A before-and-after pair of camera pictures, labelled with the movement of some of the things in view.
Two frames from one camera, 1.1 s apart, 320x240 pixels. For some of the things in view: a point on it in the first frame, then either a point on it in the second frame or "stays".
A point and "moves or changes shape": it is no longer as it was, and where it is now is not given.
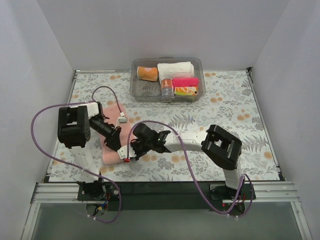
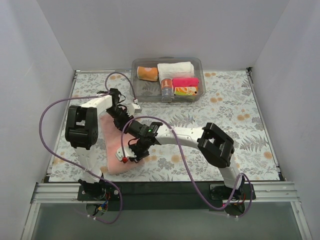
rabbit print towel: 167,87 stays
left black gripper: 113,139 → 121,120
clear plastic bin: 167,79 stays
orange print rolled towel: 185,90 stays
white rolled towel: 175,70 stays
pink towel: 116,114 moves or changes shape
